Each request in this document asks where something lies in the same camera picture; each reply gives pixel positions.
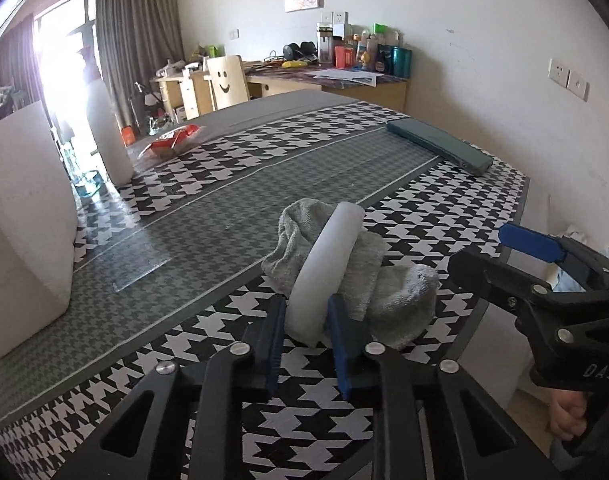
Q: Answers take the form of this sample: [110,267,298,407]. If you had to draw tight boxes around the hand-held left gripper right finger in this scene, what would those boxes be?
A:
[327,293,555,480]

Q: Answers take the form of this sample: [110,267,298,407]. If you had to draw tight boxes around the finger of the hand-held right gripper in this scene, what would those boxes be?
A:
[447,250,609,322]
[499,223,609,291]

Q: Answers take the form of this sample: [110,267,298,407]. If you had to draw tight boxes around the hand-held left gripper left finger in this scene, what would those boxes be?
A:
[79,297,288,480]

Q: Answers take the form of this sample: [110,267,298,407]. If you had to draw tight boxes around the grey towel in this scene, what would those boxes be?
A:
[261,198,440,351]

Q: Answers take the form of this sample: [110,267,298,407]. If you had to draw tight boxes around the white foam pad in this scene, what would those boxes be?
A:
[286,201,366,347]

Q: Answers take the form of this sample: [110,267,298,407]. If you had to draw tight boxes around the white foam box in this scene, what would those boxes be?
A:
[0,100,80,358]

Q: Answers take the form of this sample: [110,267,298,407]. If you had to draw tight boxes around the person's right hand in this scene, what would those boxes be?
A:
[548,389,591,443]

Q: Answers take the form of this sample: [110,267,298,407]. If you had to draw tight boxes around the teal flat case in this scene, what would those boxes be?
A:
[387,119,494,177]

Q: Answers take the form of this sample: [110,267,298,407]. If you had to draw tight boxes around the red snack packet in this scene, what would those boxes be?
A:
[137,124,200,161]

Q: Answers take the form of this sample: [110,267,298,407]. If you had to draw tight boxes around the wooden desk with drawers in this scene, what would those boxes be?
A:
[152,57,410,121]

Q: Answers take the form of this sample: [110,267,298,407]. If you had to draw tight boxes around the wooden smiley face chair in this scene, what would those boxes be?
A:
[204,55,251,111]

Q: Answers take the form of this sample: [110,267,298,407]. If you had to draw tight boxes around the white pump bottle red top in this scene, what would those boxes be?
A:
[82,47,135,186]

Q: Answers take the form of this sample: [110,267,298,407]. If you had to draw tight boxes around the clear tall bottle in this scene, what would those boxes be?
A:
[317,22,334,66]

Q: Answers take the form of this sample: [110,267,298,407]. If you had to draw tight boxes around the black headphones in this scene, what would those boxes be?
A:
[283,41,317,61]

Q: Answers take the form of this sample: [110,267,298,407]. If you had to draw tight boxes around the brown curtain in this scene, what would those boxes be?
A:
[95,0,185,131]
[0,14,39,111]

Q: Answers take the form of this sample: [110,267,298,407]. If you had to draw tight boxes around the glass balcony door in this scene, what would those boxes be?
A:
[33,0,101,161]

